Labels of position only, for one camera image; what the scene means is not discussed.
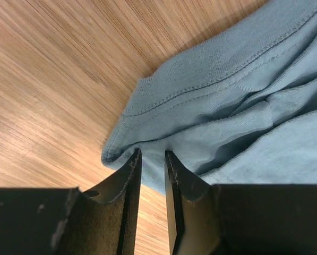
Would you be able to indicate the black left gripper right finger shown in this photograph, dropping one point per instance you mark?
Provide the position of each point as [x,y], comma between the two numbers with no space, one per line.
[193,223]

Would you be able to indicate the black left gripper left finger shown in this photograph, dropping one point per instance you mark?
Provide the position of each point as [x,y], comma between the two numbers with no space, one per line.
[103,219]

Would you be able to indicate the blue grey t shirt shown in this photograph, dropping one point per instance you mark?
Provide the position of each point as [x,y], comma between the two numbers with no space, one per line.
[240,107]

